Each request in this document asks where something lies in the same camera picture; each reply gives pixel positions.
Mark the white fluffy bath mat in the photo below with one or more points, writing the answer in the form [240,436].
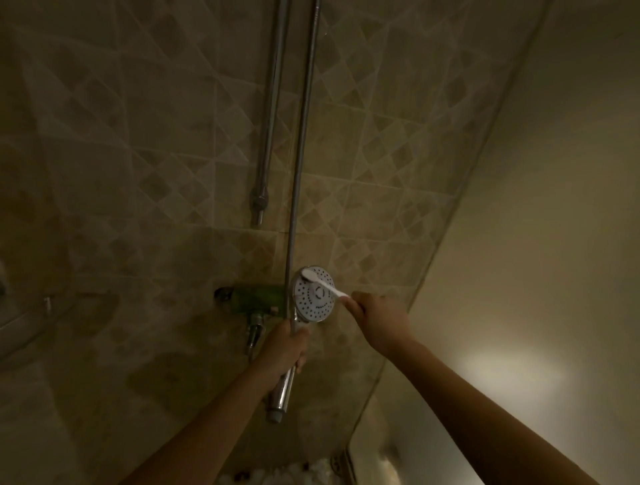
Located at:
[285,473]

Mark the person's left forearm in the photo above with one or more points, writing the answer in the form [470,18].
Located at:
[200,434]

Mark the person's left hand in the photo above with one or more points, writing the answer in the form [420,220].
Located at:
[280,352]

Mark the chrome shower slide rail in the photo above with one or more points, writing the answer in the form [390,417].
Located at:
[272,100]

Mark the person's right hand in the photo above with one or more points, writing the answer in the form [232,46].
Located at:
[382,325]

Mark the green shower mixer valve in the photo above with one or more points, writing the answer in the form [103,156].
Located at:
[255,300]

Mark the person's right forearm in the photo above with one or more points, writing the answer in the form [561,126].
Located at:
[490,414]

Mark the white toothbrush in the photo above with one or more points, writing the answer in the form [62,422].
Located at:
[322,285]

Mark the glass corner shelf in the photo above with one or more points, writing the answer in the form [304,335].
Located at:
[45,325]

